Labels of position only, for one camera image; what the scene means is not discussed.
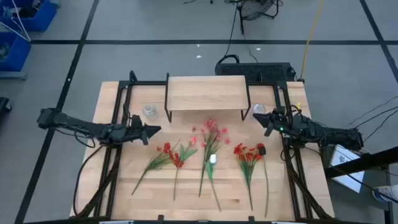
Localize pink tulip stem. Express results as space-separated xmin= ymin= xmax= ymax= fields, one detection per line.
xmin=172 ymin=136 xmax=199 ymax=201

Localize black perforated computer case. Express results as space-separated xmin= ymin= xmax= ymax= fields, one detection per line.
xmin=214 ymin=62 xmax=297 ymax=83

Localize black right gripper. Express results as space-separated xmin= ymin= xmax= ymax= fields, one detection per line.
xmin=252 ymin=112 xmax=295 ymax=138

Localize white wire hanger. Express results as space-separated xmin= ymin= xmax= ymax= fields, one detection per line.
xmin=0 ymin=0 xmax=32 ymax=43

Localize yellow hanging cable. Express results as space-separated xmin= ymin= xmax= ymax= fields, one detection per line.
xmin=299 ymin=0 xmax=325 ymax=81

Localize black floor cable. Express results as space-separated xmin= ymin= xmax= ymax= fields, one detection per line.
xmin=356 ymin=106 xmax=398 ymax=129
xmin=363 ymin=110 xmax=398 ymax=143
xmin=355 ymin=96 xmax=398 ymax=122

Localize white box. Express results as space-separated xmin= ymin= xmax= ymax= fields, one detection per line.
xmin=328 ymin=144 xmax=366 ymax=194

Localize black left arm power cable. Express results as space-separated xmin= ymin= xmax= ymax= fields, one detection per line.
xmin=72 ymin=144 xmax=106 ymax=218

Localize black floor fan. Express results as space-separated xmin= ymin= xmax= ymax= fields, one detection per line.
xmin=236 ymin=0 xmax=284 ymax=35

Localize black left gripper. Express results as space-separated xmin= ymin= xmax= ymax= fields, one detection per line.
xmin=119 ymin=123 xmax=162 ymax=146

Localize blue plastic bin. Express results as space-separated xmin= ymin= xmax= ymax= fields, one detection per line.
xmin=0 ymin=30 xmax=32 ymax=73
xmin=0 ymin=0 xmax=59 ymax=33

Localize dark bud flower stem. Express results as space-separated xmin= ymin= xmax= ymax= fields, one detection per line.
xmin=256 ymin=142 xmax=269 ymax=218

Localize pink blossom spray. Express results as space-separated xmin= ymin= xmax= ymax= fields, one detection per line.
xmin=191 ymin=117 xmax=231 ymax=198

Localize black metal table frame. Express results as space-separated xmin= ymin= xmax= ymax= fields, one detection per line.
xmin=72 ymin=70 xmax=336 ymax=220

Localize person's shoe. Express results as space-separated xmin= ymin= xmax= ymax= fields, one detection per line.
xmin=372 ymin=184 xmax=398 ymax=204

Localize black metal beam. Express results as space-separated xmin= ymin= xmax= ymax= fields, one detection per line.
xmin=324 ymin=146 xmax=398 ymax=180

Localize black hanging cable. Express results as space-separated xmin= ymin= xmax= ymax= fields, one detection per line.
xmin=239 ymin=17 xmax=259 ymax=63
xmin=216 ymin=4 xmax=241 ymax=66

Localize red flower spray with grass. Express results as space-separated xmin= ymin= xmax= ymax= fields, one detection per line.
xmin=233 ymin=142 xmax=264 ymax=212
xmin=131 ymin=141 xmax=185 ymax=196

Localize wooden shelf with black legs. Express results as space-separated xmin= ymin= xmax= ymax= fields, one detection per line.
xmin=164 ymin=72 xmax=252 ymax=123

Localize cut glass vase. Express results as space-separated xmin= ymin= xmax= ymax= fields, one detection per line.
xmin=252 ymin=103 xmax=267 ymax=116
xmin=142 ymin=104 xmax=159 ymax=122

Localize white tulip stem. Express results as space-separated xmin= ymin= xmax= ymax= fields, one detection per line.
xmin=204 ymin=153 xmax=222 ymax=212

